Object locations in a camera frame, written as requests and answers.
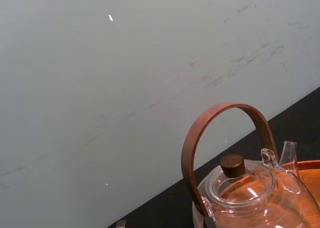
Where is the black table cloth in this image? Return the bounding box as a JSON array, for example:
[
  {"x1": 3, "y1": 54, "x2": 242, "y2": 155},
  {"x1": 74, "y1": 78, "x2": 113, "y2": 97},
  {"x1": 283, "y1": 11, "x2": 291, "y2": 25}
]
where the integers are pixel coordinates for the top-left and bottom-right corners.
[{"x1": 107, "y1": 86, "x2": 320, "y2": 228}]

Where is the round wooden tray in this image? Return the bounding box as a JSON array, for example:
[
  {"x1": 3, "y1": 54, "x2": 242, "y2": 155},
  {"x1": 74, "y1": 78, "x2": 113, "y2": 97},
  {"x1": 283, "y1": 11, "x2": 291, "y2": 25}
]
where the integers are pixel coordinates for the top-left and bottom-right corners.
[{"x1": 191, "y1": 159, "x2": 320, "y2": 228}]

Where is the clear glass teapot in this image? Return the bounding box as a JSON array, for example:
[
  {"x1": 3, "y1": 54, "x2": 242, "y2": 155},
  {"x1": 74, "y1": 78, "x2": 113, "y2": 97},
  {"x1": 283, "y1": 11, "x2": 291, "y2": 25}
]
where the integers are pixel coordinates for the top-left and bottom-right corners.
[{"x1": 197, "y1": 140, "x2": 320, "y2": 228}]

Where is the glass lid with wooden knob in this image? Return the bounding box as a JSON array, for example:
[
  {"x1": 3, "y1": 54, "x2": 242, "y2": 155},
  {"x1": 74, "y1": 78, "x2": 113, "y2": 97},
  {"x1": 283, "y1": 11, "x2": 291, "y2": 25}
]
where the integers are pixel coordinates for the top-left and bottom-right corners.
[{"x1": 204, "y1": 154, "x2": 273, "y2": 206}]

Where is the brown curved teapot handle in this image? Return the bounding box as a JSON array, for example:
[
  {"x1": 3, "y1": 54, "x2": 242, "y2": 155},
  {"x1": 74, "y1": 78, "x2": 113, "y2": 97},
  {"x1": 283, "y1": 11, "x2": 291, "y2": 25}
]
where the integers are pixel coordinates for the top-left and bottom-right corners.
[{"x1": 181, "y1": 102, "x2": 280, "y2": 217}]

